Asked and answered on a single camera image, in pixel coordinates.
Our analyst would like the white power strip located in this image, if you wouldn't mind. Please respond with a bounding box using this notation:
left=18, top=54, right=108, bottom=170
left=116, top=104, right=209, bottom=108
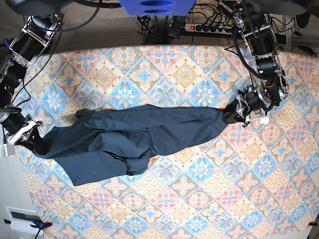
left=184, top=23, right=231, bottom=34

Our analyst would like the dark navy t-shirt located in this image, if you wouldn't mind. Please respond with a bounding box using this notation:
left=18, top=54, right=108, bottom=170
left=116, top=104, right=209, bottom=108
left=41, top=105, right=226, bottom=186

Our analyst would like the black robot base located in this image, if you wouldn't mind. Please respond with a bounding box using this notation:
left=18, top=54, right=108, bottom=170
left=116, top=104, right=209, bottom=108
left=248, top=0, right=319, bottom=15
left=5, top=0, right=73, bottom=16

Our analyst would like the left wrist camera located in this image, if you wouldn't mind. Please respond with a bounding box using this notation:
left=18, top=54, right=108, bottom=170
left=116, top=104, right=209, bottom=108
left=259, top=117, right=269, bottom=124

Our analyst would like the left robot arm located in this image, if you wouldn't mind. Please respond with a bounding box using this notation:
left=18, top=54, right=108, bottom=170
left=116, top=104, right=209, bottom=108
left=219, top=0, right=289, bottom=126

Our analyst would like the patterned colourful tablecloth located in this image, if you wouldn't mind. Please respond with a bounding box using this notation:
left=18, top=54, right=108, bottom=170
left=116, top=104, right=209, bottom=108
left=15, top=45, right=319, bottom=239

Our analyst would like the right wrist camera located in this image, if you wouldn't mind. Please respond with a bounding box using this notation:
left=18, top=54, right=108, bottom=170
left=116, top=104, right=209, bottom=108
left=0, top=143, right=16, bottom=158

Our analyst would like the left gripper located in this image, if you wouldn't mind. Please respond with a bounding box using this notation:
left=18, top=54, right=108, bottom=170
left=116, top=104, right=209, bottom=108
left=223, top=86, right=272, bottom=126

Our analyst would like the blue orange clamp lower left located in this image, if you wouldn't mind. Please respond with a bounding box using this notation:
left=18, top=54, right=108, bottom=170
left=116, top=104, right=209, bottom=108
left=4, top=219, right=52, bottom=239

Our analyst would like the orange clamp lower right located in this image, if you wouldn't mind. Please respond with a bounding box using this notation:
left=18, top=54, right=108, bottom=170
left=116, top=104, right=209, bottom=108
left=308, top=222, right=318, bottom=227

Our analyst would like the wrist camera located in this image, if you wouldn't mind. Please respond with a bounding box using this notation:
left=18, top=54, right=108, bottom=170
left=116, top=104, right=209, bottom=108
left=0, top=143, right=16, bottom=158
left=259, top=117, right=269, bottom=124

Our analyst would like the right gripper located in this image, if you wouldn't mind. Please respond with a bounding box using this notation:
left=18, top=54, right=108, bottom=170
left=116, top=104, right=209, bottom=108
left=0, top=107, right=46, bottom=155

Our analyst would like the white wall outlet box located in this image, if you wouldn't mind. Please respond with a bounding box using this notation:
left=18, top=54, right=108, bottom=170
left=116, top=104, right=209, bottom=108
left=5, top=206, right=40, bottom=235

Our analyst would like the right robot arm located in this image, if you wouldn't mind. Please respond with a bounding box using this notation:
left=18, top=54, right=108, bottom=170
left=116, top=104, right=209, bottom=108
left=0, top=12, right=64, bottom=157

